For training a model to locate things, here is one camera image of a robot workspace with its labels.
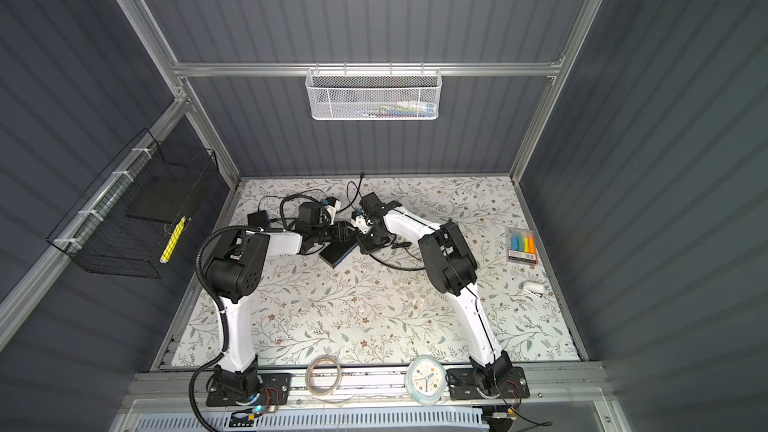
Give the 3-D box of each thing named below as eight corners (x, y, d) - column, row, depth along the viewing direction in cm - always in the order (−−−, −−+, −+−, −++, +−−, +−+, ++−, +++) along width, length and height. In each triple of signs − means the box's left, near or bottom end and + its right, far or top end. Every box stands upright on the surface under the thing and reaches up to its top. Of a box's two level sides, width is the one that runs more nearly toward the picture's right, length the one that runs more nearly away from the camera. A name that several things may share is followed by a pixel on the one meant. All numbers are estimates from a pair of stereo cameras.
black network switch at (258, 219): (247, 226, 108) (244, 221, 106) (252, 215, 112) (249, 210, 109) (267, 226, 108) (264, 221, 106) (271, 215, 112) (268, 210, 109)
